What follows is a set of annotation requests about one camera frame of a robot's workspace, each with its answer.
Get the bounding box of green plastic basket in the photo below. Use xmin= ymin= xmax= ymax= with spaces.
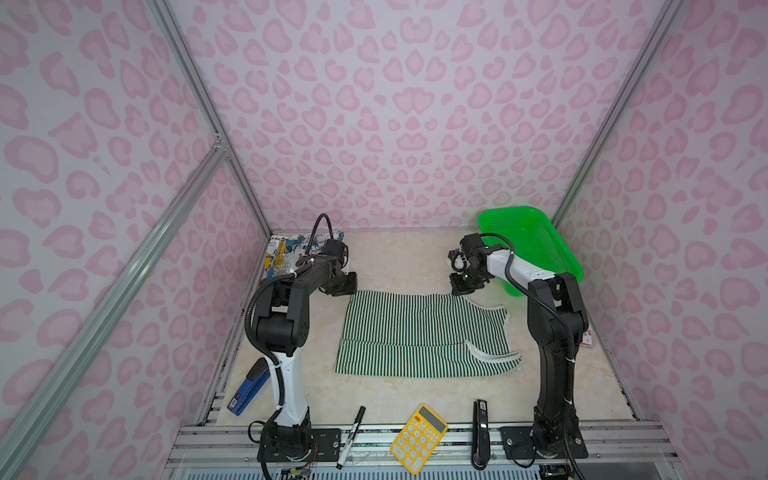
xmin=477 ymin=206 xmax=584 ymax=282

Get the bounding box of small white packet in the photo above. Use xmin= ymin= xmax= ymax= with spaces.
xmin=580 ymin=329 xmax=594 ymax=348

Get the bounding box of black marker pen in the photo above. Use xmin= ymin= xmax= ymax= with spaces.
xmin=336 ymin=406 xmax=366 ymax=470

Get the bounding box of blue stapler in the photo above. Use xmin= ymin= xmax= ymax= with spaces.
xmin=227 ymin=358 xmax=270 ymax=416

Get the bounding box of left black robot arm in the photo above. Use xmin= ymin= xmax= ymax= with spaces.
xmin=244 ymin=213 xmax=357 ymax=466

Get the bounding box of black stapler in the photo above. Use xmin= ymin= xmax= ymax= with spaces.
xmin=471 ymin=399 xmax=491 ymax=471

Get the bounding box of green white striped garment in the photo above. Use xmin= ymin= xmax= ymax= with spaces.
xmin=335 ymin=291 xmax=523 ymax=378

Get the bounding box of colourful printed white shirt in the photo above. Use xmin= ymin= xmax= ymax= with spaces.
xmin=264 ymin=232 xmax=330 ymax=278

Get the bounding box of yellow calculator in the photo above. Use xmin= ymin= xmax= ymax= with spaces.
xmin=390 ymin=404 xmax=449 ymax=475

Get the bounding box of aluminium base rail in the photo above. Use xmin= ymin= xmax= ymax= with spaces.
xmin=162 ymin=420 xmax=687 ymax=479

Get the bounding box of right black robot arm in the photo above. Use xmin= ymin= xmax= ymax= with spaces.
xmin=448 ymin=233 xmax=589 ymax=465

